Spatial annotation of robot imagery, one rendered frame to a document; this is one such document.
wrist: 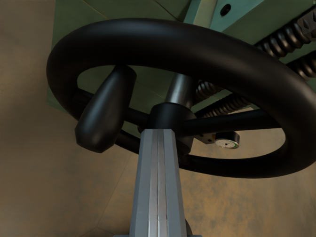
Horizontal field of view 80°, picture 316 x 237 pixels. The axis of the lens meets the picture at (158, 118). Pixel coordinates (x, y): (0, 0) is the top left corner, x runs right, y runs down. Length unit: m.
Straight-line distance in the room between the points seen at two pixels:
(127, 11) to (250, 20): 0.21
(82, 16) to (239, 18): 0.29
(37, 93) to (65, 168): 0.37
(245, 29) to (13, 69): 1.01
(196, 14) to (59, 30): 0.32
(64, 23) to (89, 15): 0.07
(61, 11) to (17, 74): 0.68
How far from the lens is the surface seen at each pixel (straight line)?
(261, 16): 0.20
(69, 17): 0.44
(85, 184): 1.02
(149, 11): 0.34
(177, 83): 0.25
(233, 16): 0.21
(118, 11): 0.37
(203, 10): 0.26
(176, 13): 0.33
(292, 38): 0.20
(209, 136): 0.58
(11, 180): 1.00
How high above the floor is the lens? 1.00
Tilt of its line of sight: 56 degrees down
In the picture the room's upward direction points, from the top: 68 degrees clockwise
